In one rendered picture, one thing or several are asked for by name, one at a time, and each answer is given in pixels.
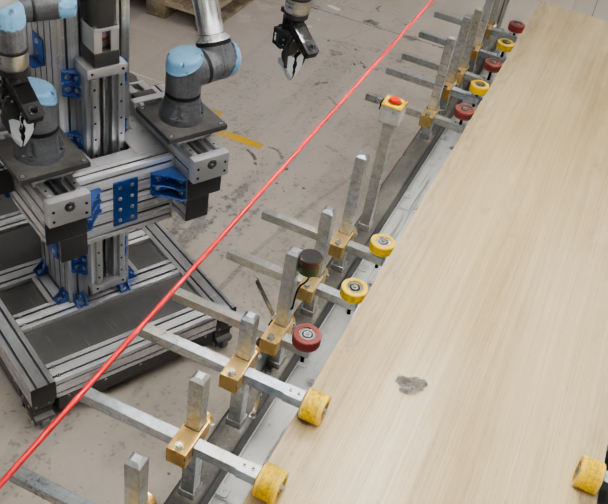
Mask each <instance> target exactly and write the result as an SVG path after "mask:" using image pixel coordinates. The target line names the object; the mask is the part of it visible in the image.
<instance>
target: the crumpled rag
mask: <svg viewBox="0 0 608 504"><path fill-rule="evenodd" d="M395 383H397V384H399V385H400V388H399V391H400V392H402V393H405V394H407V395H408V394H414V395H416V393H417V392H418V391H423V390H424V388H425V387H428V382H427V381H426V380H425V379H420V378H419V377H418V376H412V377H406V376H404V375H398V376H397V378H396V379H395Z"/></svg>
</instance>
